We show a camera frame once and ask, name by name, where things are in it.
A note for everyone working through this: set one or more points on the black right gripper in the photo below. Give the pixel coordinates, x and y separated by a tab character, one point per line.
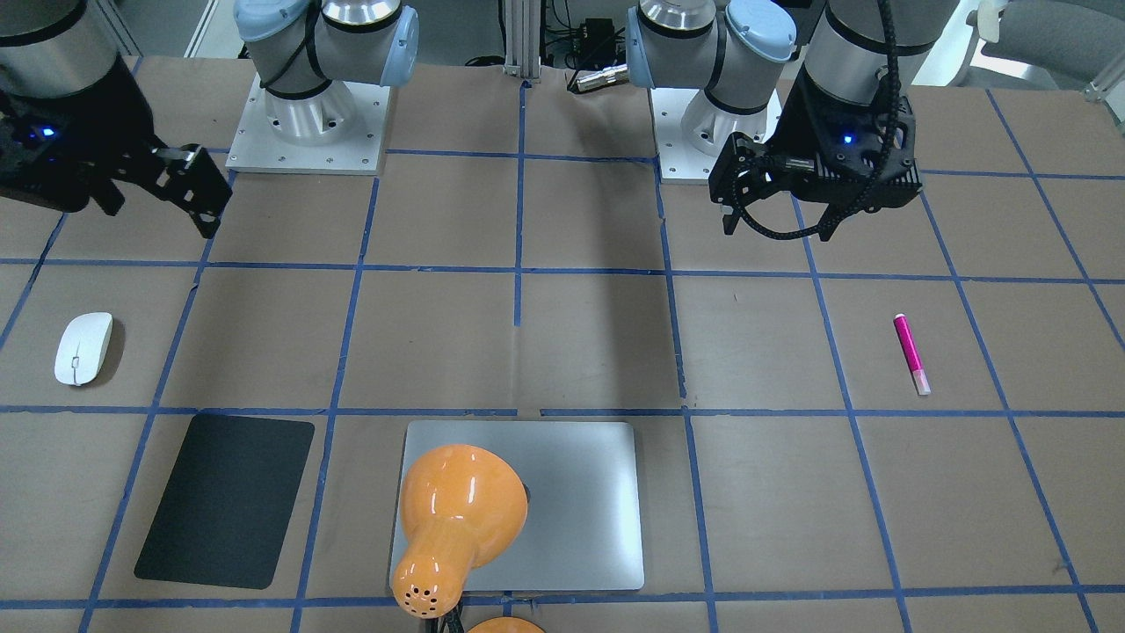
112	112

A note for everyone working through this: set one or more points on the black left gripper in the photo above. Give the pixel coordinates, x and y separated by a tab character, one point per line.
802	123

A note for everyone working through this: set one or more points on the pink marker pen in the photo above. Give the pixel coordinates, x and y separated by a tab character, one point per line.
911	355

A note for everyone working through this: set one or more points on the white computer mouse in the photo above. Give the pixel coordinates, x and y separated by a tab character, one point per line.
82	348

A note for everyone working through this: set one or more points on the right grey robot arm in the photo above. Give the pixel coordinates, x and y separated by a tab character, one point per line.
53	49

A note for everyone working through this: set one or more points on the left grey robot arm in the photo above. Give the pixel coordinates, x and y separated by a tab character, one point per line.
732	55

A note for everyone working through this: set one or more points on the black mousepad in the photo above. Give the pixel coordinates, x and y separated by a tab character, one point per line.
224	513

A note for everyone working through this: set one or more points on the silver cylindrical connector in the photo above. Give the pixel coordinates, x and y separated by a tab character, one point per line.
599	79

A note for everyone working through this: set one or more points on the grey office chair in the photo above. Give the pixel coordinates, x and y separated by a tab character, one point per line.
1077	43

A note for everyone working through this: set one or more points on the silver apple laptop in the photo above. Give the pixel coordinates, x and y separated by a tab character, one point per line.
584	530

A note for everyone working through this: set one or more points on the orange desk lamp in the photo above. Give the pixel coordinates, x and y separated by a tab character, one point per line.
460	506

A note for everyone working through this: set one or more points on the aluminium frame post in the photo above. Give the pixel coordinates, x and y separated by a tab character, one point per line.
522	39

